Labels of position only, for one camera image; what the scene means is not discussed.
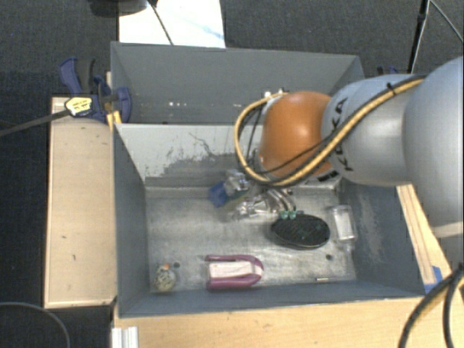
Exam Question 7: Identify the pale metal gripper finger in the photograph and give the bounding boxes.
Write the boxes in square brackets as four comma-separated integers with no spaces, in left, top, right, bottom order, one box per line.
[225,169,252,197]
[231,199,271,221]

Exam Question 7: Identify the blue sponge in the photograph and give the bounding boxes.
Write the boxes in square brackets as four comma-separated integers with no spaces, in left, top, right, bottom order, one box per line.
[207,180,236,209]

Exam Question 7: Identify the black oval disc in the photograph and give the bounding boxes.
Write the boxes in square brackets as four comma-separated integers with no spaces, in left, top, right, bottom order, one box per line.
[270,214,331,251]

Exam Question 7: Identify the grey metal bin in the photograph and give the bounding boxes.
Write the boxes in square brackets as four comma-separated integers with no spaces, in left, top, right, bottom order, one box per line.
[109,41,427,318]

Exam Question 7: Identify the clear glass jar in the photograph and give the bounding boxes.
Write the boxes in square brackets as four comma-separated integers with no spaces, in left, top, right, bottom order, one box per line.
[329,204,359,254]

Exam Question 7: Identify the speckled toy with orange spot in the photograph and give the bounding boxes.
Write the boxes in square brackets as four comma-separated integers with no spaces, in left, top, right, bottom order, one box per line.
[151,262,179,293]

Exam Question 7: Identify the pale wood board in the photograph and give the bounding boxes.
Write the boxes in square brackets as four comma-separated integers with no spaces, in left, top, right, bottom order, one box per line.
[43,97,119,309]

